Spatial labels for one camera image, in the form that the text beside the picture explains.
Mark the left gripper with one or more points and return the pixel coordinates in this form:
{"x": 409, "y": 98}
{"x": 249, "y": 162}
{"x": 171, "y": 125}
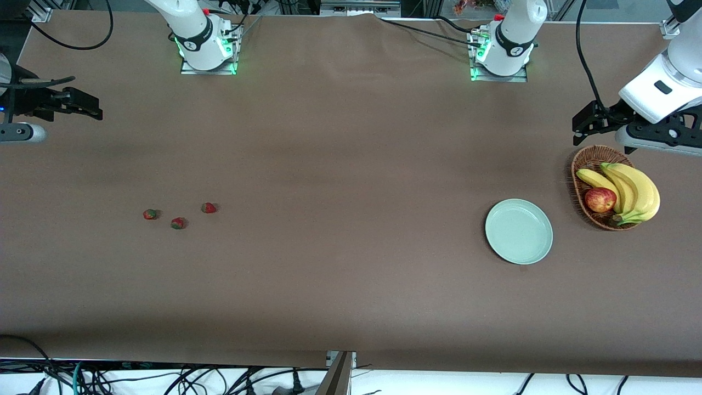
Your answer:
{"x": 610, "y": 116}

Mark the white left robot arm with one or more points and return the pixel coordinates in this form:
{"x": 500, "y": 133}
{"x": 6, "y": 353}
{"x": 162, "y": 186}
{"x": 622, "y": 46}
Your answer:
{"x": 515, "y": 33}

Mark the pale green round plate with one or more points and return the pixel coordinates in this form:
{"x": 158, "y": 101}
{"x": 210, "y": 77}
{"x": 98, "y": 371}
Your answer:
{"x": 518, "y": 231}

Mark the large table cover sheet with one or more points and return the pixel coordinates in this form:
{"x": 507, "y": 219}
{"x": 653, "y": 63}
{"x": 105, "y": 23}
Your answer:
{"x": 351, "y": 137}

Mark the black power plug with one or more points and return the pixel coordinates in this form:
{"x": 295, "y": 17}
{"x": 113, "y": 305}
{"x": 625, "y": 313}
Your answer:
{"x": 298, "y": 384}

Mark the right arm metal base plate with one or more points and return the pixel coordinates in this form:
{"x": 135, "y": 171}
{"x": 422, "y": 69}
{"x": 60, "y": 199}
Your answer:
{"x": 208, "y": 72}

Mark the red strawberry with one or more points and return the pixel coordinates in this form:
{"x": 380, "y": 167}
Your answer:
{"x": 177, "y": 223}
{"x": 149, "y": 214}
{"x": 208, "y": 208}

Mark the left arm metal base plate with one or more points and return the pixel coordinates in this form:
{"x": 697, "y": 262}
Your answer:
{"x": 499, "y": 78}

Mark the aluminium frame corner bracket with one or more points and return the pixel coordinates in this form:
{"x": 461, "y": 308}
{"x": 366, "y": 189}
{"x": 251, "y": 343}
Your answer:
{"x": 670, "y": 28}
{"x": 43, "y": 13}

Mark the aluminium frame beam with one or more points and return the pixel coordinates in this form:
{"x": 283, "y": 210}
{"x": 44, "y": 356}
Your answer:
{"x": 356, "y": 8}

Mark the red apple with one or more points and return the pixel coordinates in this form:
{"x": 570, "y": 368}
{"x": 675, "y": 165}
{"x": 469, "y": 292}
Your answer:
{"x": 599, "y": 199}

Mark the yellow banana bunch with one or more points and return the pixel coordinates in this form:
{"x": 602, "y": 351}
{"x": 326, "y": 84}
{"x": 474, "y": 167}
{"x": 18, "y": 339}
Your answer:
{"x": 641, "y": 192}

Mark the red orange small items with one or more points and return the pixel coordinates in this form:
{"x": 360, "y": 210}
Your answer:
{"x": 463, "y": 6}

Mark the metal frame post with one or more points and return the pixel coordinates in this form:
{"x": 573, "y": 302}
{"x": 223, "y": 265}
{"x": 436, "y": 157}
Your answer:
{"x": 339, "y": 378}

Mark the brown wicker basket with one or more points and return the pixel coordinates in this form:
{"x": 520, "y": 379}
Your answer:
{"x": 581, "y": 164}

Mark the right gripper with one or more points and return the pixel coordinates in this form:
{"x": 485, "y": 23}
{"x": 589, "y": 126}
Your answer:
{"x": 27, "y": 101}

